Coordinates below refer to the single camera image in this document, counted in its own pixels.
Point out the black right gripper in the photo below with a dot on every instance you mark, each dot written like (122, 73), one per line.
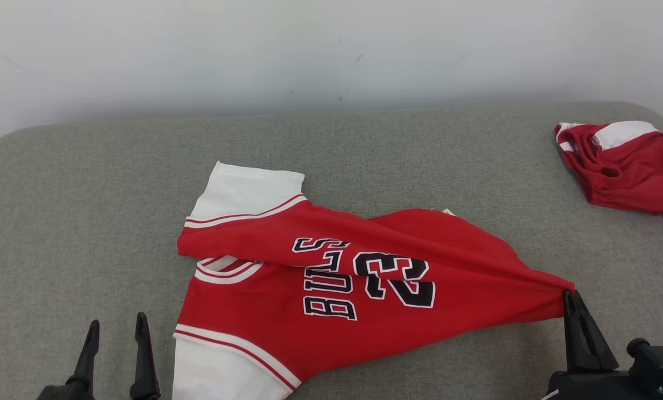
(592, 388)

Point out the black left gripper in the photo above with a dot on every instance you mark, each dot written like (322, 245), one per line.
(64, 393)

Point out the red Bulls 23 jersey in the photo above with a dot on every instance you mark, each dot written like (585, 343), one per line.
(392, 333)

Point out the folded red white jersey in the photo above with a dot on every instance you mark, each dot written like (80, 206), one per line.
(631, 183)

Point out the grey fabric sofa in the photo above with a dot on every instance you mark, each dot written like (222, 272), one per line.
(86, 222)

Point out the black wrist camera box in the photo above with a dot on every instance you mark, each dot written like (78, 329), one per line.
(662, 361)

